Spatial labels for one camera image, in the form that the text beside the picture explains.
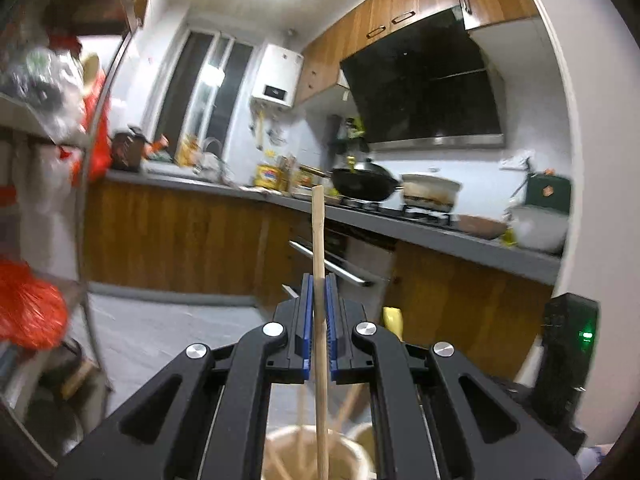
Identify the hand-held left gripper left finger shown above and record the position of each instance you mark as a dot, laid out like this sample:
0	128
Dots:
240	385

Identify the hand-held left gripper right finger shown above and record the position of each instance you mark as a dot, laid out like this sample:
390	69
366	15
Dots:
400	385

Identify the wooden chopstick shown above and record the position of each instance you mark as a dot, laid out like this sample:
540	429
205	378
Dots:
347	407
277	465
318	240

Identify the gold spoon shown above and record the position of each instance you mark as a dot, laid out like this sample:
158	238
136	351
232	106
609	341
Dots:
393	322

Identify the white ceramic jar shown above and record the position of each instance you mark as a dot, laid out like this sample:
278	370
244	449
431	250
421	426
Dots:
342	460
364	447

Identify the steel built-in oven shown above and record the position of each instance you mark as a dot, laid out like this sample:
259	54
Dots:
360	260

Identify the wooden base cabinet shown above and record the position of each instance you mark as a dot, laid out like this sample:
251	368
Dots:
190	240

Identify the brown bowl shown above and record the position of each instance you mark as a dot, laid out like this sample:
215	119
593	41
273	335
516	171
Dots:
482	227

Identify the green box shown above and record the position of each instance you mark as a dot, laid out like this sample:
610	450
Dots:
550	194

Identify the gas stove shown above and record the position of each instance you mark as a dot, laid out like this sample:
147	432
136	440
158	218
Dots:
425	212

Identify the white casserole pot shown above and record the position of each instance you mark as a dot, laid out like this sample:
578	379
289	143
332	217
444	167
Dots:
432	191

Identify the black wok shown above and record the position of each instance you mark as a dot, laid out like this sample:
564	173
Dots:
367	182

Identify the yellow cooking oil bottle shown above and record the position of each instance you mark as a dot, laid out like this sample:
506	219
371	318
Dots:
266	177

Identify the crumpled red plastic bag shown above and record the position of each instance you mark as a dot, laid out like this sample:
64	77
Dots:
30	305

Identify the steel sink faucet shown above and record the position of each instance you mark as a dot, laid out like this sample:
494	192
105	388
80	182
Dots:
212	150

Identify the dark jar on counter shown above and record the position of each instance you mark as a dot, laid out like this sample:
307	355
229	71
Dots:
127	151

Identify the white plastic bag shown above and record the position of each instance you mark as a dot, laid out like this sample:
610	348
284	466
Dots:
50	200

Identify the metal shelf rack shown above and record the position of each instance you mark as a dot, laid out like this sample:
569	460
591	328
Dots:
95	135

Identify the hanging red plastic bag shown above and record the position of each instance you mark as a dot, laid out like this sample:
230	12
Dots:
97	130

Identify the kitchen window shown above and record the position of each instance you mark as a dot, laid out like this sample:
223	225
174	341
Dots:
200	95

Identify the black range hood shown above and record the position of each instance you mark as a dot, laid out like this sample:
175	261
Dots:
425	90

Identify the white water heater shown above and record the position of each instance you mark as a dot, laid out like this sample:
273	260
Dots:
277	75

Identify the clear plastic bag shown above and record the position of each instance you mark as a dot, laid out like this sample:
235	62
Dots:
42	90

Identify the wooden wall cabinet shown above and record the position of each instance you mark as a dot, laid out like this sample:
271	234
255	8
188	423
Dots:
400	0

